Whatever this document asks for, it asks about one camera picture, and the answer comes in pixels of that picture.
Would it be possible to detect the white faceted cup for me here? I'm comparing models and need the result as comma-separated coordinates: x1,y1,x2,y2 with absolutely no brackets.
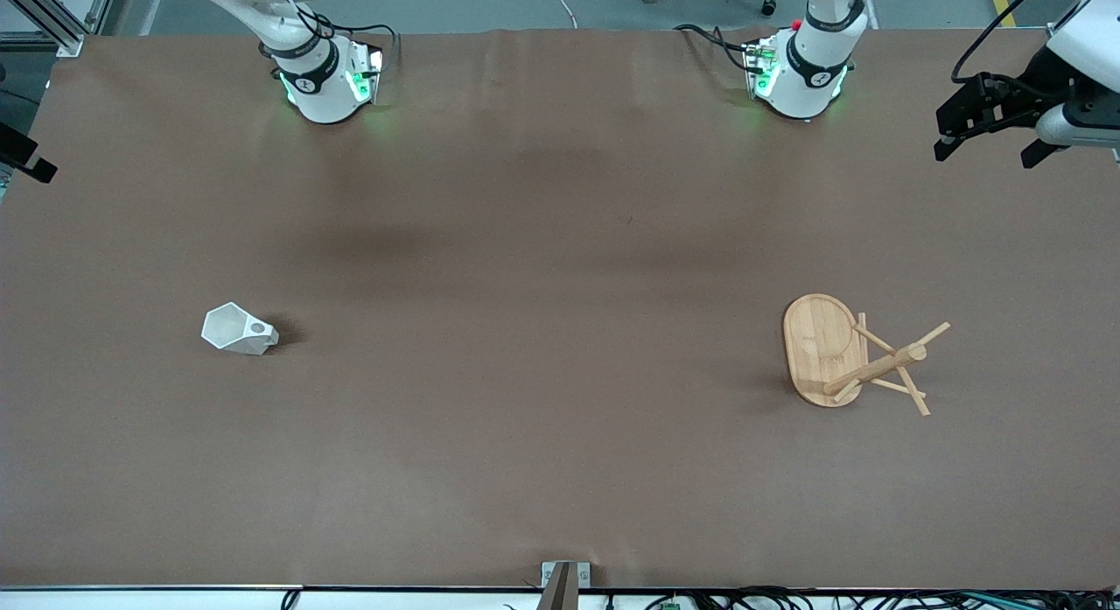
200,302,280,357

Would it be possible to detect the wooden cup rack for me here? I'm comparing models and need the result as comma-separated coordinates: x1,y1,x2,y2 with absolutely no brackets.
781,293,952,417

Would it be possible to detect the brown table cover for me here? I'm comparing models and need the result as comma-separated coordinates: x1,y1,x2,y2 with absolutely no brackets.
0,28,1120,591

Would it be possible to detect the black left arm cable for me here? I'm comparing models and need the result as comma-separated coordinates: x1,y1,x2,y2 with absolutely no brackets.
952,0,1051,86

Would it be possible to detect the aluminium frame profile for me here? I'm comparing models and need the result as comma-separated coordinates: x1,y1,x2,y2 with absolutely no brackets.
0,0,119,58

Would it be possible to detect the black left base cable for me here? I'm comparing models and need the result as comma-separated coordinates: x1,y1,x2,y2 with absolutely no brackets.
674,24,755,73

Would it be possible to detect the black base cable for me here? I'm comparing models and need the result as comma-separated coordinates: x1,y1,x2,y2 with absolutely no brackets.
674,24,755,73
267,0,402,73

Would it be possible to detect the black right base cable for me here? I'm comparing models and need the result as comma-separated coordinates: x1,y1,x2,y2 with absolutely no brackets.
267,0,402,73

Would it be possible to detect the black cable bundle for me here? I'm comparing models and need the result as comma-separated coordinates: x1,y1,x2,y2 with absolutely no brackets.
503,585,1120,610

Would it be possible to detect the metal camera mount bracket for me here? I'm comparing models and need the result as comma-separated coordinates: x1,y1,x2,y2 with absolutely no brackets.
535,561,592,610

